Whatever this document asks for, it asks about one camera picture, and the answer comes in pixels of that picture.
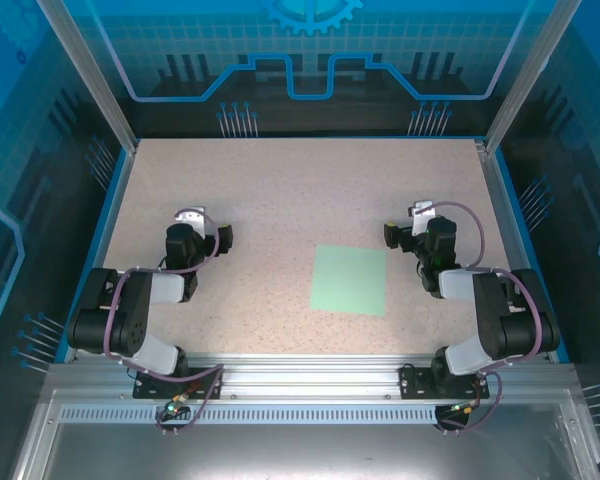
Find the light green paper sheet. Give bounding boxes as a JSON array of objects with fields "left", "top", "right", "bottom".
[{"left": 309, "top": 243, "right": 387, "bottom": 317}]

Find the blue table side border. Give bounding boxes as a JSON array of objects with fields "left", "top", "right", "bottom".
[
  {"left": 53, "top": 147, "right": 137, "bottom": 365},
  {"left": 489, "top": 147, "right": 575, "bottom": 365}
]

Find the grey metal panel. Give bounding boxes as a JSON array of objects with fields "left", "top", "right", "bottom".
[{"left": 9, "top": 389, "right": 600, "bottom": 480}]

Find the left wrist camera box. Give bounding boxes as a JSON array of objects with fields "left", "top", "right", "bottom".
[{"left": 173, "top": 204, "right": 207, "bottom": 236}]

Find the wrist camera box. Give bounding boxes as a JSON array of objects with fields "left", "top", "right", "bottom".
[
  {"left": 407, "top": 199, "right": 435, "bottom": 237},
  {"left": 173, "top": 204, "right": 207, "bottom": 236}
]

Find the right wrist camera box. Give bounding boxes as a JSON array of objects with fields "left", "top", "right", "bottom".
[{"left": 407, "top": 199, "right": 435, "bottom": 237}]

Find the aluminium table side rail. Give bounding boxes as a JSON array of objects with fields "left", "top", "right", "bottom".
[{"left": 473, "top": 139, "right": 555, "bottom": 364}]

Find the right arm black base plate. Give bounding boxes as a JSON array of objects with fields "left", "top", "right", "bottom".
[{"left": 398, "top": 363, "right": 491, "bottom": 400}]

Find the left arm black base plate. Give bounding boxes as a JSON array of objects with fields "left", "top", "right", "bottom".
[{"left": 132, "top": 367, "right": 224, "bottom": 400}]

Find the aluminium mounting rail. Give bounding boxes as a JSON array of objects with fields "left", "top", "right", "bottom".
[{"left": 44, "top": 351, "right": 581, "bottom": 402}]

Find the cable connector with green light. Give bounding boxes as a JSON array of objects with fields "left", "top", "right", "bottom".
[
  {"left": 160, "top": 392, "right": 190, "bottom": 417},
  {"left": 447, "top": 398, "right": 482, "bottom": 416}
]

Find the slotted grey cable duct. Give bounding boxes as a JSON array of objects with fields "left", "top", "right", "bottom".
[{"left": 59, "top": 405, "right": 439, "bottom": 425}]

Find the aluminium frame post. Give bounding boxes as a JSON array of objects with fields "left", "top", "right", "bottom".
[
  {"left": 482, "top": 0, "right": 584, "bottom": 154},
  {"left": 34, "top": 0, "right": 140, "bottom": 154}
]

